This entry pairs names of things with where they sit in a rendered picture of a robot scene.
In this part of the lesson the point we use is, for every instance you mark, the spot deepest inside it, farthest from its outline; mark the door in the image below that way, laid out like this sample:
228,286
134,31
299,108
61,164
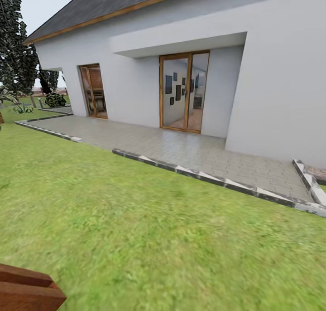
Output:
93,90
183,72

